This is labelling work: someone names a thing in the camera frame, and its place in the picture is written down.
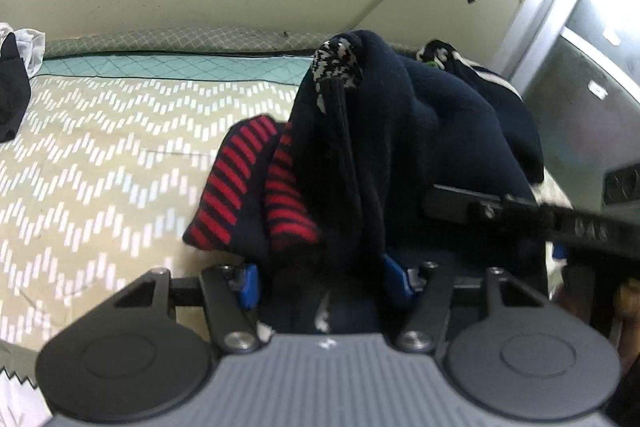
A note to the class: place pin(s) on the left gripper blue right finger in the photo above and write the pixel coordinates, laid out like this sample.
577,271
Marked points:
423,295

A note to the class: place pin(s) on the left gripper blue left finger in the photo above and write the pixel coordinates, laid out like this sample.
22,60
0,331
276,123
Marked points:
229,328

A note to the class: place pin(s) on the navy red striped sock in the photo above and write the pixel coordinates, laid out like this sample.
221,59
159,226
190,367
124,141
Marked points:
380,166

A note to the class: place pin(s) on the navy green patterned sock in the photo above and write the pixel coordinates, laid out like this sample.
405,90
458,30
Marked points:
517,125

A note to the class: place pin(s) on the beige chevron bedsheet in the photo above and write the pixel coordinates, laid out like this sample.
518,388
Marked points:
120,181

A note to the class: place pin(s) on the black crumpled garment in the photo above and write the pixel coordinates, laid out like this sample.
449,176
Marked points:
15,90

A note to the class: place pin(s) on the white crumpled garment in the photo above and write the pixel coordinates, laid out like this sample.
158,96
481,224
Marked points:
31,45

